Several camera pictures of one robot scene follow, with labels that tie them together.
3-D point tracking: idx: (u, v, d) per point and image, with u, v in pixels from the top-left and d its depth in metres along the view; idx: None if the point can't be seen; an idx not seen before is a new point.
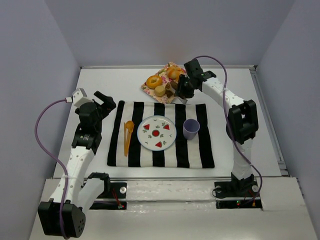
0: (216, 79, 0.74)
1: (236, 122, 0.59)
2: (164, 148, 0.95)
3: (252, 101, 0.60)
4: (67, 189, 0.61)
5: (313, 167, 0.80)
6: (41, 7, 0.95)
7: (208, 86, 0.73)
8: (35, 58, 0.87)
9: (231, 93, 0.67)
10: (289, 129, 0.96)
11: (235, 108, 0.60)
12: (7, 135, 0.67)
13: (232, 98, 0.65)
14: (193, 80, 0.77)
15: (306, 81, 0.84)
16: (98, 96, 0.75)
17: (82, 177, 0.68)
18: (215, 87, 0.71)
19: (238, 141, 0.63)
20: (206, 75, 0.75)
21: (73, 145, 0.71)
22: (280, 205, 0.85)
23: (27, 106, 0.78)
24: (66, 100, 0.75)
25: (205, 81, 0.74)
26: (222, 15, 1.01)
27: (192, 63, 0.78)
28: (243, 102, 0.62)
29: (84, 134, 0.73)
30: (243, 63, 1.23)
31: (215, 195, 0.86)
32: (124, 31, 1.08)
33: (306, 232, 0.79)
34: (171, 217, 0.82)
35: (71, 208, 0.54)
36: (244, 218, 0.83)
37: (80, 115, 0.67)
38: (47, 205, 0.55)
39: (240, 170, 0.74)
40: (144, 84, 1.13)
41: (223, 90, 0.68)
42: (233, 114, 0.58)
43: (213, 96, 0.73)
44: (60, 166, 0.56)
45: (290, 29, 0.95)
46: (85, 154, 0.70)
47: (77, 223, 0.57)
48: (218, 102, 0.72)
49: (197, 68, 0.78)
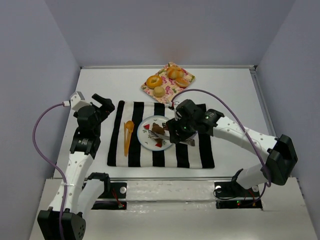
0: (225, 118, 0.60)
1: (280, 168, 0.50)
2: (164, 148, 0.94)
3: (285, 137, 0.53)
4: (66, 198, 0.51)
5: (314, 166, 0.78)
6: (43, 4, 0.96)
7: (221, 131, 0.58)
8: (39, 55, 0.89)
9: (255, 133, 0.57)
10: (290, 127, 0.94)
11: (274, 152, 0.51)
12: (9, 136, 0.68)
13: (261, 139, 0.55)
14: (198, 126, 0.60)
15: (307, 77, 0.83)
16: (95, 97, 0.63)
17: (82, 183, 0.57)
18: (232, 129, 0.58)
19: (278, 183, 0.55)
20: (212, 117, 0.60)
21: (71, 150, 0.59)
22: (281, 205, 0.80)
23: (31, 107, 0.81)
24: (65, 104, 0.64)
25: (216, 126, 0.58)
26: (222, 13, 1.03)
27: (188, 105, 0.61)
28: (276, 140, 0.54)
29: (83, 138, 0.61)
30: (243, 63, 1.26)
31: (215, 195, 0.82)
32: (125, 30, 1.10)
33: (307, 233, 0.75)
34: (168, 216, 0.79)
35: (70, 216, 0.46)
36: (244, 218, 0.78)
37: (79, 118, 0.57)
38: (46, 212, 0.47)
39: (244, 176, 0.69)
40: (144, 84, 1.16)
41: (245, 133, 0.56)
42: (276, 161, 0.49)
43: (230, 139, 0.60)
44: (61, 174, 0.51)
45: (293, 22, 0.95)
46: (84, 161, 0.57)
47: (77, 230, 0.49)
48: (240, 145, 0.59)
49: (195, 111, 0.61)
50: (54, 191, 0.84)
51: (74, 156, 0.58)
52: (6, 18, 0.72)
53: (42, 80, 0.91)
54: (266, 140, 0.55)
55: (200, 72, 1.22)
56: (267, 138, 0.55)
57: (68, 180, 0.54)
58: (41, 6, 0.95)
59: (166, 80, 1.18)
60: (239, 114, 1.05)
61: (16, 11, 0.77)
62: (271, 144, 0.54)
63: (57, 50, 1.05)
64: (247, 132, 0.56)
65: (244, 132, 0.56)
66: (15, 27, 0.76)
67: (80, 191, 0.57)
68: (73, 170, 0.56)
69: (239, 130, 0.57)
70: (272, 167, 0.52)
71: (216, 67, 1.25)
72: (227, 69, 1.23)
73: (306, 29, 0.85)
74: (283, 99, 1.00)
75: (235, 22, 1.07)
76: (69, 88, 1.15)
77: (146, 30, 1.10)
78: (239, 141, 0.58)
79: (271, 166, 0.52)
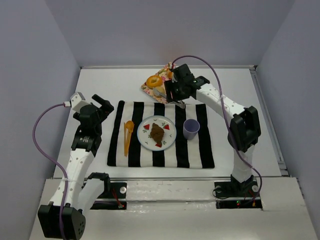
0: (210, 85, 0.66)
1: (239, 132, 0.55)
2: (164, 148, 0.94)
3: (254, 108, 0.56)
4: (66, 193, 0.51)
5: (314, 166, 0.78)
6: (43, 4, 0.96)
7: (202, 94, 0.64)
8: (39, 55, 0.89)
9: (229, 100, 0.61)
10: (290, 127, 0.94)
11: (237, 117, 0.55)
12: (9, 135, 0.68)
13: (232, 106, 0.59)
14: (185, 87, 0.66)
15: (307, 77, 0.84)
16: (95, 97, 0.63)
17: (83, 179, 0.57)
18: (211, 94, 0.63)
19: (242, 150, 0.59)
20: (199, 83, 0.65)
21: (72, 147, 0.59)
22: (281, 205, 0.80)
23: (31, 107, 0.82)
24: (65, 105, 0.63)
25: (200, 89, 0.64)
26: (222, 13, 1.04)
27: (182, 68, 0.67)
28: (244, 109, 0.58)
29: (85, 136, 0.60)
30: (243, 63, 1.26)
31: (215, 195, 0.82)
32: (125, 31, 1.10)
33: (307, 233, 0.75)
34: (168, 216, 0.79)
35: (71, 212, 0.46)
36: (244, 218, 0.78)
37: (80, 116, 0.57)
38: (46, 208, 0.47)
39: (240, 173, 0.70)
40: (144, 84, 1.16)
41: (221, 98, 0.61)
42: (236, 124, 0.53)
43: (209, 104, 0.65)
44: (62, 169, 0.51)
45: (293, 23, 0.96)
46: (85, 157, 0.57)
47: (77, 226, 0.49)
48: (216, 110, 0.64)
49: (187, 74, 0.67)
50: (54, 191, 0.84)
51: (74, 153, 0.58)
52: (6, 19, 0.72)
53: (43, 80, 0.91)
54: (236, 107, 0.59)
55: (200, 72, 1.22)
56: (238, 107, 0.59)
57: (69, 176, 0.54)
58: (41, 6, 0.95)
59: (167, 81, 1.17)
60: None
61: (16, 11, 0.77)
62: (238, 111, 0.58)
63: (57, 51, 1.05)
64: (223, 98, 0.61)
65: (220, 98, 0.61)
66: (15, 27, 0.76)
67: (80, 188, 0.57)
68: (74, 167, 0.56)
69: (216, 95, 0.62)
70: (234, 130, 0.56)
71: (216, 67, 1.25)
72: (226, 69, 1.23)
73: (305, 29, 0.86)
74: (283, 100, 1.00)
75: (234, 23, 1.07)
76: (69, 88, 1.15)
77: (146, 30, 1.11)
78: (215, 106, 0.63)
79: (234, 129, 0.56)
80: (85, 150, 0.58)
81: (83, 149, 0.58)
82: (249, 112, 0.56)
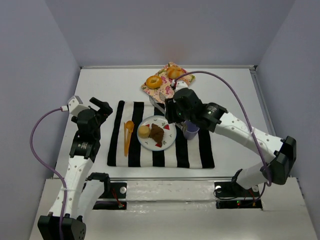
0: (230, 116, 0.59)
1: (283, 172, 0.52)
2: (164, 148, 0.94)
3: (291, 138, 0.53)
4: (66, 203, 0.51)
5: (314, 167, 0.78)
6: (43, 6, 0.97)
7: (226, 129, 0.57)
8: (39, 56, 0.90)
9: (260, 133, 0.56)
10: (290, 127, 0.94)
11: (281, 156, 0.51)
12: (9, 136, 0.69)
13: (267, 140, 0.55)
14: (199, 122, 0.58)
15: (307, 78, 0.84)
16: (93, 100, 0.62)
17: (82, 187, 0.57)
18: (237, 128, 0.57)
19: (276, 182, 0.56)
20: (213, 114, 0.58)
21: (70, 154, 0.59)
22: (281, 205, 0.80)
23: (32, 108, 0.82)
24: (63, 109, 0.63)
25: (220, 123, 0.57)
26: (221, 14, 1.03)
27: (190, 97, 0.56)
28: (282, 141, 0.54)
29: (83, 142, 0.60)
30: (243, 63, 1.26)
31: (215, 195, 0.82)
32: (125, 31, 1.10)
33: (307, 233, 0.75)
34: (168, 216, 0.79)
35: (70, 222, 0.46)
36: (244, 218, 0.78)
37: (78, 122, 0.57)
38: (46, 218, 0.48)
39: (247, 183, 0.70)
40: (144, 85, 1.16)
41: (252, 133, 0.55)
42: (282, 165, 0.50)
43: (233, 137, 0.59)
44: (61, 179, 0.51)
45: (293, 23, 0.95)
46: (84, 165, 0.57)
47: (77, 234, 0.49)
48: (243, 144, 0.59)
49: (196, 103, 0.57)
50: (54, 191, 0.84)
51: (72, 161, 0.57)
52: (5, 20, 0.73)
53: (43, 80, 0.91)
54: (272, 141, 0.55)
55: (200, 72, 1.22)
56: (273, 140, 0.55)
57: (68, 185, 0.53)
58: (41, 7, 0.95)
59: (166, 80, 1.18)
60: (238, 115, 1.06)
61: (16, 12, 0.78)
62: (277, 144, 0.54)
63: (57, 51, 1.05)
64: (253, 132, 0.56)
65: (251, 132, 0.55)
66: (15, 29, 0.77)
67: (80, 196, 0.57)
68: (72, 176, 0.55)
69: (245, 129, 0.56)
70: (275, 170, 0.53)
71: (216, 67, 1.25)
72: (226, 69, 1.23)
73: (305, 30, 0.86)
74: (283, 100, 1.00)
75: (234, 23, 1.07)
76: (69, 88, 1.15)
77: (145, 31, 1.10)
78: (243, 141, 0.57)
79: (275, 168, 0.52)
80: (83, 157, 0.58)
81: (82, 155, 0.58)
82: (290, 146, 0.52)
